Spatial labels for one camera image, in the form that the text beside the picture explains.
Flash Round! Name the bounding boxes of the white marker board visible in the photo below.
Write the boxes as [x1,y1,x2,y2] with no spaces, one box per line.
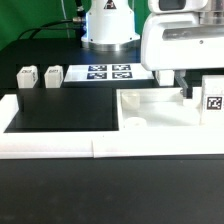
[64,63,153,83]

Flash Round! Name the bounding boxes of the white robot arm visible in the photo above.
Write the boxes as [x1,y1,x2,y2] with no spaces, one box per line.
[140,0,224,95]

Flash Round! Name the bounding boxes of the black cable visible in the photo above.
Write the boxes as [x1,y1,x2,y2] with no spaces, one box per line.
[18,0,88,40]

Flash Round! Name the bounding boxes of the white square tabletop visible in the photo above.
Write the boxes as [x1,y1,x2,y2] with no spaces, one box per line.
[116,87,201,130]

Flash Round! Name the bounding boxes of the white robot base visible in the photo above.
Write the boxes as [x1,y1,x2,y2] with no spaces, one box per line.
[81,0,140,52]

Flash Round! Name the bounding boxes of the white U-shaped obstacle fence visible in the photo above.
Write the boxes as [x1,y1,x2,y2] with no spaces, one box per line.
[0,94,224,159]

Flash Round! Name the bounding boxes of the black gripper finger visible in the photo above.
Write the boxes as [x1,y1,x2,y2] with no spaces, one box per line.
[175,70,192,99]

